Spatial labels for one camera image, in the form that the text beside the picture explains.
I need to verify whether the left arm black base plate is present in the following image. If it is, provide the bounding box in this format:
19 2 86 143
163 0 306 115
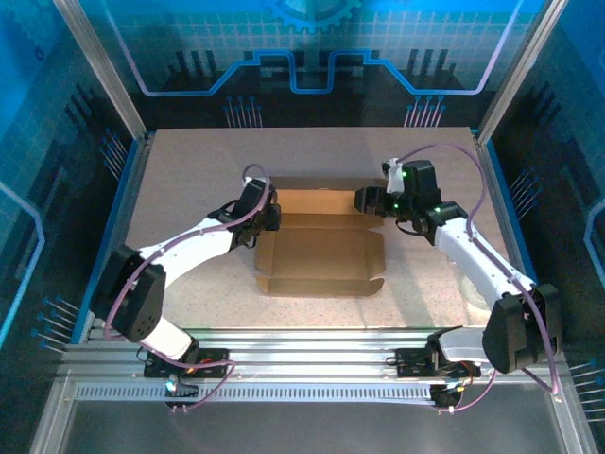
144 347 232 379

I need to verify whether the aluminium front frame rail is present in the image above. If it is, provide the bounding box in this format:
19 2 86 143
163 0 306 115
59 327 568 380

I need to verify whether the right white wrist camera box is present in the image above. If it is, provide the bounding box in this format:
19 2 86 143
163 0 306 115
381 157 404 195

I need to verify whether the brown cardboard paper box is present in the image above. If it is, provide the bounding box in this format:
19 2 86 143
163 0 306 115
253 175 388 299

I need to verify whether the grey framed shelf panel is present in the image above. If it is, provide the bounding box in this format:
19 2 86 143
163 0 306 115
30 368 599 454

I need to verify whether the slotted grey cable duct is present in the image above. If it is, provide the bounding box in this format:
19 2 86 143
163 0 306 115
74 384 437 404

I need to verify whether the aluminium side rail blue strip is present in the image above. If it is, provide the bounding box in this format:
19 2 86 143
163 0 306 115
70 134 153 342
474 134 558 342

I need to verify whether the aluminium corner post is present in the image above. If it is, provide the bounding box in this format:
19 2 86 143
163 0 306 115
474 0 572 144
50 0 151 144

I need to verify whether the white tape roll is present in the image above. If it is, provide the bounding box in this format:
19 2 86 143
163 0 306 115
461 278 493 313

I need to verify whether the black controller box with LED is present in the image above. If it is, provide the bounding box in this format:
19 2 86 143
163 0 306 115
163 375 200 409
430 382 465 410

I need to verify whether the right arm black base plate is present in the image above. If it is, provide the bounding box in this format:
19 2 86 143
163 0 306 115
394 347 482 379

